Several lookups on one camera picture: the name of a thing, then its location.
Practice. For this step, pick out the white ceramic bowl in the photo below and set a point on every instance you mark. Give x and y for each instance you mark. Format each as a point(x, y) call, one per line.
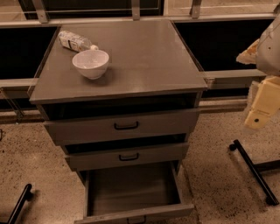
point(92, 64)

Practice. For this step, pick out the grey drawer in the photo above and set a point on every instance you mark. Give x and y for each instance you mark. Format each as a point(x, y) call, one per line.
point(125, 157)
point(137, 194)
point(120, 127)

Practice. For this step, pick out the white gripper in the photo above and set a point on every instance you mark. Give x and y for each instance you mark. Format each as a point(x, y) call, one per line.
point(269, 53)

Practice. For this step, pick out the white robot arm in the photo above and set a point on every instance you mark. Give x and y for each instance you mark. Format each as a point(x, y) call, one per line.
point(265, 53)

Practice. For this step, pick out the grey drawer cabinet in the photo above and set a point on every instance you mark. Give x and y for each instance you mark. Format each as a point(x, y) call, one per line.
point(149, 70)

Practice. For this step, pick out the black left stand leg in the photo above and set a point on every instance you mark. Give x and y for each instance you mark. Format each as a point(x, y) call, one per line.
point(25, 196)

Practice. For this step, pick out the metal window railing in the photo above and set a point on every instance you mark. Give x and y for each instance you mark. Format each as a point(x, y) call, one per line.
point(216, 30)

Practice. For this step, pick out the black right stand leg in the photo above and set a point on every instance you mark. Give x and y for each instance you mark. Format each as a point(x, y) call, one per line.
point(257, 170)

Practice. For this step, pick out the clear plastic water bottle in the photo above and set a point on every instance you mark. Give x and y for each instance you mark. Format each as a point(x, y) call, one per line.
point(75, 42)

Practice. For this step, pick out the grey bottom drawer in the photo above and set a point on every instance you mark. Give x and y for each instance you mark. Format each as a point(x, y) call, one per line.
point(137, 194)

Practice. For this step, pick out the black stand leg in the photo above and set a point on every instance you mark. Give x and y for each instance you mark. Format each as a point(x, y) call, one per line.
point(25, 196)
point(257, 170)

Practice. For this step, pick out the grey top drawer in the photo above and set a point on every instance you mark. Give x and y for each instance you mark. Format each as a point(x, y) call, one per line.
point(120, 127)

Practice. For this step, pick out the grey middle drawer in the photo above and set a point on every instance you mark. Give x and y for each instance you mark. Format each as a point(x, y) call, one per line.
point(125, 157)

